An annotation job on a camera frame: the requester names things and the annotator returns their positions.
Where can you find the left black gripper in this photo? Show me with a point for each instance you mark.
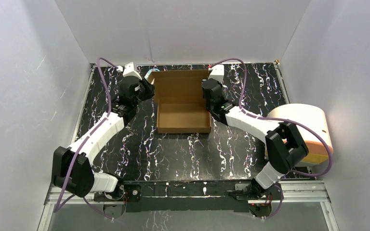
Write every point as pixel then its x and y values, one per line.
pixel 145 89

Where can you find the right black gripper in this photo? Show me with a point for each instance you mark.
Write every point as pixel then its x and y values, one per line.
pixel 218 82

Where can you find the brown cardboard box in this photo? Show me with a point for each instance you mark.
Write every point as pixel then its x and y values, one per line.
pixel 181 107

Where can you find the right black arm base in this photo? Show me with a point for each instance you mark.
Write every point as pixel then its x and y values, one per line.
pixel 255 196

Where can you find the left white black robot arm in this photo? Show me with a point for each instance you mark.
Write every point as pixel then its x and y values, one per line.
pixel 72 166

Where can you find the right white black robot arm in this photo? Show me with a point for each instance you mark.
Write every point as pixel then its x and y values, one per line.
pixel 283 142

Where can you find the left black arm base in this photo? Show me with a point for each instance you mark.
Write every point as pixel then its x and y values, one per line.
pixel 124 194

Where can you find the teal white packaged item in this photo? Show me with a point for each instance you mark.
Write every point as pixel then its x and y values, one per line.
pixel 150 71

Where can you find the large white tape roll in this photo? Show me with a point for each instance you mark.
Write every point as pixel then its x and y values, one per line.
pixel 314 118

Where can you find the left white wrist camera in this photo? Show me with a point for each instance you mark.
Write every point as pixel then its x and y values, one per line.
pixel 129 73

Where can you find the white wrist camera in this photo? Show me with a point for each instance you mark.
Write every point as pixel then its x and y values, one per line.
pixel 129 73
pixel 216 72

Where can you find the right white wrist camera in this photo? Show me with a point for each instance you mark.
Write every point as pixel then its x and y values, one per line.
pixel 216 72

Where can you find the aluminium frame rail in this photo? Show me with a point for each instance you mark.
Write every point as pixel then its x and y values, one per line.
pixel 296 205

